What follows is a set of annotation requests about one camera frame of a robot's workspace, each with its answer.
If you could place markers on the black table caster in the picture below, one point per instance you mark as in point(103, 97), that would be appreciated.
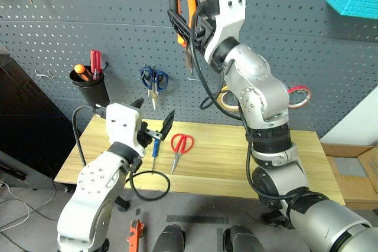
point(122, 204)

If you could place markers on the silver metal peg hook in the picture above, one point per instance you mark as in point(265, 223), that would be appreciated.
point(193, 79)

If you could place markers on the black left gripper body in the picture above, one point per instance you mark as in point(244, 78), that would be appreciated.
point(145, 137)

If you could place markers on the turquoise plastic bin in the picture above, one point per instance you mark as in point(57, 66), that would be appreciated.
point(351, 1)

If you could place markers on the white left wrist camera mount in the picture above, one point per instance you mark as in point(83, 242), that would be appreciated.
point(121, 125)

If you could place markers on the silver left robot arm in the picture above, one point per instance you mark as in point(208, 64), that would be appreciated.
point(94, 193)

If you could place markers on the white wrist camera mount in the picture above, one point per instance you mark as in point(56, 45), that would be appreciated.
point(121, 125)
point(228, 13)

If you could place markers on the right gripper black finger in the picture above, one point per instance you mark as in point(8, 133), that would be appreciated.
point(190, 42)
point(177, 22)

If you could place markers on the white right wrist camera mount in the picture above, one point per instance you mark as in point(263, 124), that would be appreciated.
point(228, 13)

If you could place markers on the black cup holder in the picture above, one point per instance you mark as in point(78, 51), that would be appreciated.
point(91, 91)

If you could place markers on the orange tool on floor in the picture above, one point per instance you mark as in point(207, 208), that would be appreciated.
point(135, 232)

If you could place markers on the dark rounded shape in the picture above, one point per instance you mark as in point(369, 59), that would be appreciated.
point(169, 238)
point(242, 240)

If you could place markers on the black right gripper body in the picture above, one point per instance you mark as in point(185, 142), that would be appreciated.
point(203, 35)

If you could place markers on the yellow tape roll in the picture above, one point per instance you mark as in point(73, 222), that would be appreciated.
point(224, 103)

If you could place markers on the dark grey pegboard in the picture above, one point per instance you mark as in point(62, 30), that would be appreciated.
point(118, 27)

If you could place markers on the brown cardboard box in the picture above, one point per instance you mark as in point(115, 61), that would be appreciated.
point(354, 187)

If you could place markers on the black floor tape strip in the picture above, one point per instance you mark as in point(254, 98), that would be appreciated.
point(196, 219)

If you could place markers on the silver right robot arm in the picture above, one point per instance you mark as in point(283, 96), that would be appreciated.
point(260, 86)

